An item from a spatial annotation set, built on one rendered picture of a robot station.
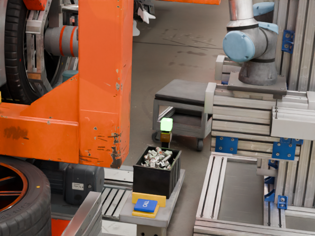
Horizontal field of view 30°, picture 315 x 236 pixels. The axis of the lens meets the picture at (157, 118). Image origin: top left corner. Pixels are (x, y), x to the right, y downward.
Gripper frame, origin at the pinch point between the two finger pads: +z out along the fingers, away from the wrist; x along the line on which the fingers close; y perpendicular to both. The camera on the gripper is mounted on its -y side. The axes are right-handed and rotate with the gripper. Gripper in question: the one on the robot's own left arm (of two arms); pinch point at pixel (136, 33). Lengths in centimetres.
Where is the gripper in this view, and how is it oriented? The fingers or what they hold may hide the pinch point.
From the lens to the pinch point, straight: 227.3
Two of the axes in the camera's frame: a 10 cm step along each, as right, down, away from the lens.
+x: -5.2, 4.0, 7.6
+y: 8.5, 1.4, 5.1
